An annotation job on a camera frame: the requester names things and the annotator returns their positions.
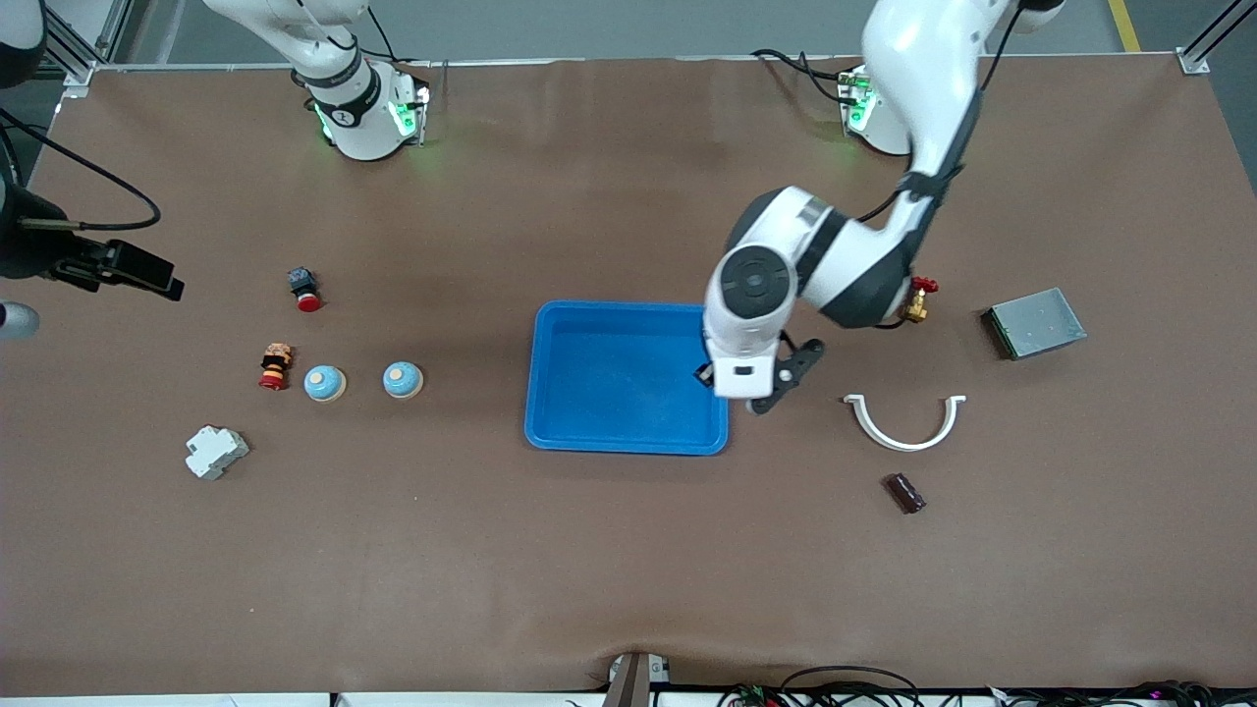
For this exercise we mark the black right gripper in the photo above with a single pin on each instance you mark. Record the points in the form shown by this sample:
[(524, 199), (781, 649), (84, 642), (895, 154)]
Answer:
[(27, 247)]

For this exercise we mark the brown cylindrical capacitor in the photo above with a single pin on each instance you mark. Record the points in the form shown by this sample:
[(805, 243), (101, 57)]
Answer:
[(905, 493)]

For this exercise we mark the blue dome call bell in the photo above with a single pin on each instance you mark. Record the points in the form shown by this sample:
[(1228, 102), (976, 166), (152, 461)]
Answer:
[(403, 379), (323, 383)]

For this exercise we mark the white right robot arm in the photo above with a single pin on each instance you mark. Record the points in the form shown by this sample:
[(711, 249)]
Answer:
[(358, 118)]

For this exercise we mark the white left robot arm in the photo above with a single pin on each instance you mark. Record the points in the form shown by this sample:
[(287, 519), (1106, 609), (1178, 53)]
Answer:
[(923, 59)]

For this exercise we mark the blue plastic tray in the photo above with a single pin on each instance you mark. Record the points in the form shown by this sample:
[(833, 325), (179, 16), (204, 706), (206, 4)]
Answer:
[(628, 383)]

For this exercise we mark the red yellow emergency stop button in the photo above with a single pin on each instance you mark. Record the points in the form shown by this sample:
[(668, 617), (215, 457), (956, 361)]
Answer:
[(275, 368)]

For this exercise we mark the red mushroom push button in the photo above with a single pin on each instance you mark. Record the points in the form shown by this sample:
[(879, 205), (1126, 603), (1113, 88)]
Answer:
[(308, 301)]

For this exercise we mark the brown table cover mat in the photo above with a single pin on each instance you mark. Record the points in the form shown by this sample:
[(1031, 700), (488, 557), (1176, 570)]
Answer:
[(628, 550)]

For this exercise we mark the white circuit breaker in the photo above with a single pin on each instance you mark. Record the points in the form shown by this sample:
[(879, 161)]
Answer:
[(214, 452)]

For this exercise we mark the silver metal module box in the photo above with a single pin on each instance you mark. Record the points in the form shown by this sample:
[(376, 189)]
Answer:
[(1036, 324)]

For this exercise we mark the aluminium frame post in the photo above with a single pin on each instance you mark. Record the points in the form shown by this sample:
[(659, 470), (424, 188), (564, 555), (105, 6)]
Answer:
[(83, 71), (1193, 61)]

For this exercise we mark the grey camera stand post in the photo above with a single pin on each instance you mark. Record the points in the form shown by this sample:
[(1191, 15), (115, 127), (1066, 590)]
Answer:
[(628, 687)]

